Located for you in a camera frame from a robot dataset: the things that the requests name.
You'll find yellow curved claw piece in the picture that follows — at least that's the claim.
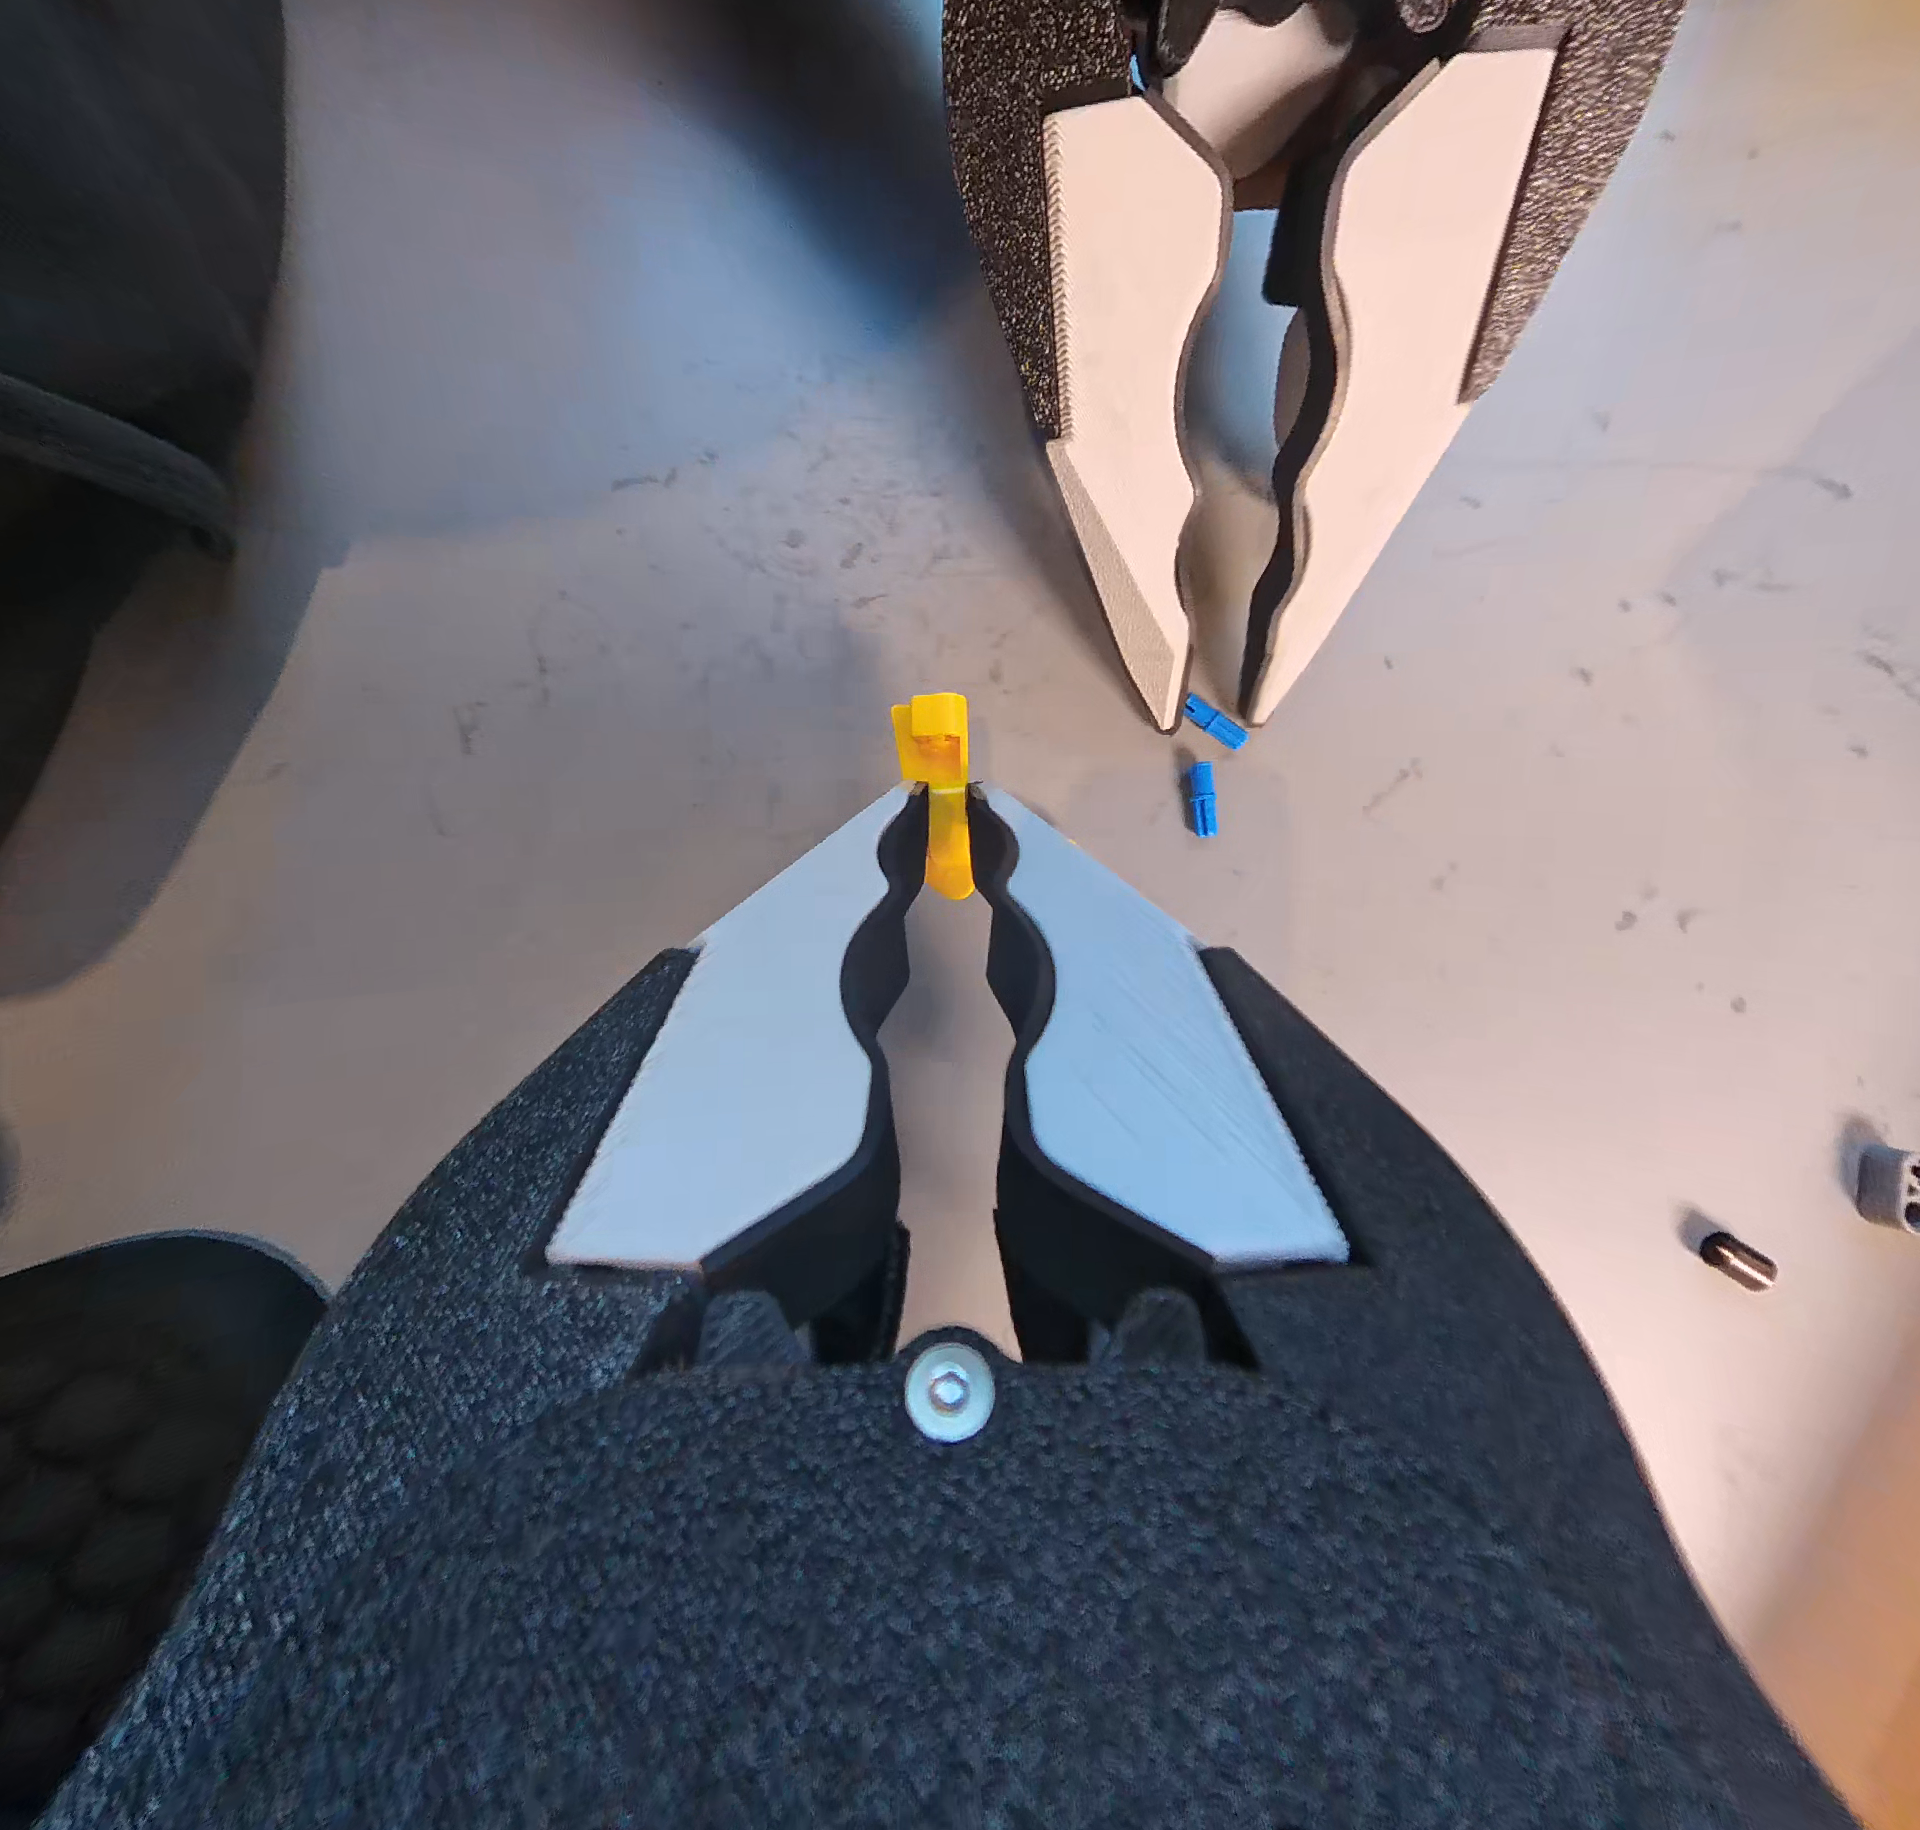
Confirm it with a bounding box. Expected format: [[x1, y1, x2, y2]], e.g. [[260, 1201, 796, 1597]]
[[890, 692, 976, 901]]

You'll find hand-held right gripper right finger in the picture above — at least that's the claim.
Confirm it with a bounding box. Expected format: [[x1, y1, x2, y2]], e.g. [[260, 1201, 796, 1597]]
[[966, 785, 1350, 1365]]

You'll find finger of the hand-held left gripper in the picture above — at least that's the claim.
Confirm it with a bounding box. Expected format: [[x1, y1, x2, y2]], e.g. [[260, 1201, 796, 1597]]
[[1042, 90, 1234, 735], [1236, 30, 1563, 728]]

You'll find grey desk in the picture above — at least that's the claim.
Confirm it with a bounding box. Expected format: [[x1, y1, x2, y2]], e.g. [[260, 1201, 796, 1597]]
[[0, 0, 1920, 1830]]

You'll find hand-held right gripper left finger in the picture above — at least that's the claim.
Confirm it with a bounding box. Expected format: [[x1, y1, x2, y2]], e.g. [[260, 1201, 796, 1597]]
[[546, 785, 919, 1365]]

